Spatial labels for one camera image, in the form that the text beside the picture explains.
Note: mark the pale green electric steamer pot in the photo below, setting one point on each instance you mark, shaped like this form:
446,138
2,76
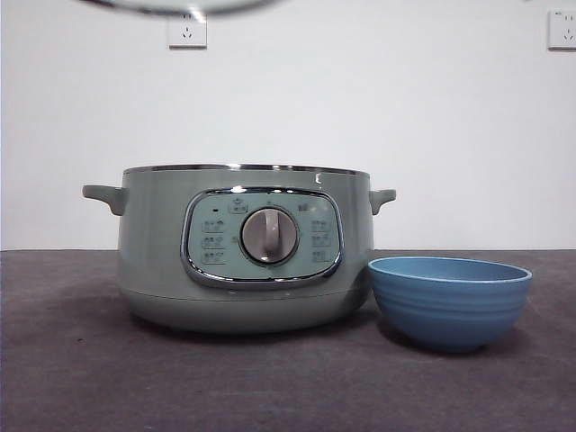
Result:
153,234

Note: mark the blue ribbed bowl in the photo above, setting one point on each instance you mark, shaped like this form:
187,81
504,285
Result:
450,310

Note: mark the white wall socket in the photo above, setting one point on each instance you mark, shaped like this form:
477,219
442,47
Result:
188,32
563,29

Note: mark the glass lid with green knob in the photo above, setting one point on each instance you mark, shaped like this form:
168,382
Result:
180,6

